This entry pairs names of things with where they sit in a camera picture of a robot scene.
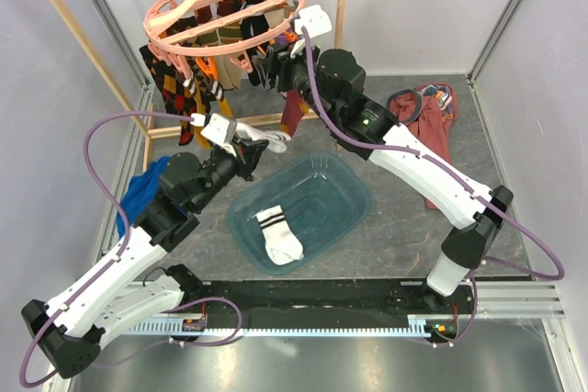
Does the mustard yellow sock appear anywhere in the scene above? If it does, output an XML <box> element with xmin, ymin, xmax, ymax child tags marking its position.
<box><xmin>199</xmin><ymin>57</ymin><xmax>233</xmax><ymax>118</ymax></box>
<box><xmin>192</xmin><ymin>71</ymin><xmax>211</xmax><ymax>149</ymax></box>

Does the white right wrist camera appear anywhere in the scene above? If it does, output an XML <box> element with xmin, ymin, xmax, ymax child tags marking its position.
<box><xmin>289</xmin><ymin>5</ymin><xmax>333</xmax><ymax>59</ymax></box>

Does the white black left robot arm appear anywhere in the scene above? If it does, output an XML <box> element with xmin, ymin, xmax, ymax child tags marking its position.
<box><xmin>21</xmin><ymin>139</ymin><xmax>269</xmax><ymax>378</ymax></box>

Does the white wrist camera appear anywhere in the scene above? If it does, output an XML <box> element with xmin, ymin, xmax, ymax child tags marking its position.
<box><xmin>190</xmin><ymin>113</ymin><xmax>237</xmax><ymax>157</ymax></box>
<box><xmin>289</xmin><ymin>5</ymin><xmax>333</xmax><ymax>59</ymax></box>

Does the blue cloth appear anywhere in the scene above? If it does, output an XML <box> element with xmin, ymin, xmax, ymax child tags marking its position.
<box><xmin>119</xmin><ymin>156</ymin><xmax>170</xmax><ymax>225</ymax></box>

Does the blue translucent plastic basin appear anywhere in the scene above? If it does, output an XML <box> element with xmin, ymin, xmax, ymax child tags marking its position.
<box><xmin>228</xmin><ymin>151</ymin><xmax>371</xmax><ymax>276</ymax></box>

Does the wooden clothes rack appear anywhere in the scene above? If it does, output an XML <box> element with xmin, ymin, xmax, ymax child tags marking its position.
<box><xmin>17</xmin><ymin>0</ymin><xmax>353</xmax><ymax>172</ymax></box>

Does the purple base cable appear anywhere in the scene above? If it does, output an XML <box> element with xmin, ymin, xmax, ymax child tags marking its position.
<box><xmin>408</xmin><ymin>272</ymin><xmax>479</xmax><ymax>350</ymax></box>
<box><xmin>91</xmin><ymin>296</ymin><xmax>243</xmax><ymax>368</ymax></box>

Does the purple striped sock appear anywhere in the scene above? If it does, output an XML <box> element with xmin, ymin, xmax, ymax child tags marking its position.
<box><xmin>275</xmin><ymin>33</ymin><xmax>313</xmax><ymax>139</ymax></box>

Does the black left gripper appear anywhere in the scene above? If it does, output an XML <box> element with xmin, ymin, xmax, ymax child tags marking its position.
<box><xmin>191</xmin><ymin>135</ymin><xmax>269</xmax><ymax>212</ymax></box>

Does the red garment pile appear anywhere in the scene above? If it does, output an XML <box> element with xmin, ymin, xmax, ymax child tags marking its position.
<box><xmin>387</xmin><ymin>83</ymin><xmax>461</xmax><ymax>210</ymax></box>

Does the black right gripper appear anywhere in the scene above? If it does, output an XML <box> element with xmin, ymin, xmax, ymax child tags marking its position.
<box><xmin>252</xmin><ymin>34</ymin><xmax>336</xmax><ymax>125</ymax></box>

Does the black white striped sock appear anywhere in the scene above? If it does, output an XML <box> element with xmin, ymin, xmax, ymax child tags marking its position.
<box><xmin>240</xmin><ymin>0</ymin><xmax>269</xmax><ymax>86</ymax></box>

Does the brown striped sock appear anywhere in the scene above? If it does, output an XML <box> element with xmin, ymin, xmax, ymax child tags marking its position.
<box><xmin>174</xmin><ymin>0</ymin><xmax>244</xmax><ymax>47</ymax></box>

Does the argyle black red sock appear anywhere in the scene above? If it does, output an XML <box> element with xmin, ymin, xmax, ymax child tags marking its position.
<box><xmin>139</xmin><ymin>45</ymin><xmax>198</xmax><ymax>117</ymax></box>

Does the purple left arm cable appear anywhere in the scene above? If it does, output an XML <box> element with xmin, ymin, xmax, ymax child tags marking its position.
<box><xmin>18</xmin><ymin>110</ymin><xmax>194</xmax><ymax>388</ymax></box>

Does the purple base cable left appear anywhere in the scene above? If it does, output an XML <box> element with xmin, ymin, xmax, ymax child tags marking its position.
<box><xmin>91</xmin><ymin>296</ymin><xmax>243</xmax><ymax>368</ymax></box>

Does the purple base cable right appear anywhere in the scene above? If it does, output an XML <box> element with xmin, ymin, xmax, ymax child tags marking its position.
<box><xmin>408</xmin><ymin>272</ymin><xmax>479</xmax><ymax>350</ymax></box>

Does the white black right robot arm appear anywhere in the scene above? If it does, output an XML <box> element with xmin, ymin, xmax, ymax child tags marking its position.
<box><xmin>251</xmin><ymin>44</ymin><xmax>514</xmax><ymax>313</ymax></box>

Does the pink round clip hanger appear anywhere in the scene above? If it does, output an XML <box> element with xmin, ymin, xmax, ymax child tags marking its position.
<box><xmin>143</xmin><ymin>0</ymin><xmax>305</xmax><ymax>59</ymax></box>

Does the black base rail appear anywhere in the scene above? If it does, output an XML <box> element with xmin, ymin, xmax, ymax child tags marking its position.
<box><xmin>182</xmin><ymin>278</ymin><xmax>473</xmax><ymax>330</ymax></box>

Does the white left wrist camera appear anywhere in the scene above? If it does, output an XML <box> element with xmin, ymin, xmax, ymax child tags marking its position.
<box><xmin>190</xmin><ymin>113</ymin><xmax>237</xmax><ymax>157</ymax></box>

